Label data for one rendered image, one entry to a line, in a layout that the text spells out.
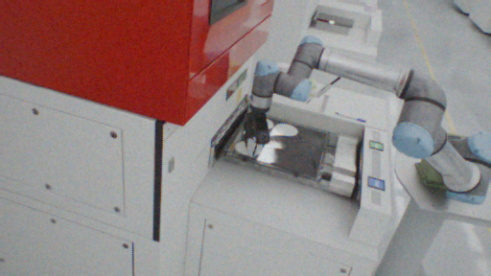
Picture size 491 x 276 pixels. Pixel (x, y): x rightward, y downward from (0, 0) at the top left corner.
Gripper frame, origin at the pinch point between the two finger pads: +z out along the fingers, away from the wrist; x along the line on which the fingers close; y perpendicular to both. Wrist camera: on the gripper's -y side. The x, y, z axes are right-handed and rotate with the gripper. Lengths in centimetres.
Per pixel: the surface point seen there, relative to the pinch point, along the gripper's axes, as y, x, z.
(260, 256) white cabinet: -26.3, -0.1, 23.6
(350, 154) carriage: 4.6, -43.4, 3.3
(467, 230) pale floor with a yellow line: 37, -177, 91
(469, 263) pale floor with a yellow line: 12, -156, 91
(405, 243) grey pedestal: -9, -77, 44
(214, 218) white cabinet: -17.4, 15.5, 13.8
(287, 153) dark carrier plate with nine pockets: 2.8, -14.6, 1.3
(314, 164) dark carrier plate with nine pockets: -4.1, -23.2, 1.4
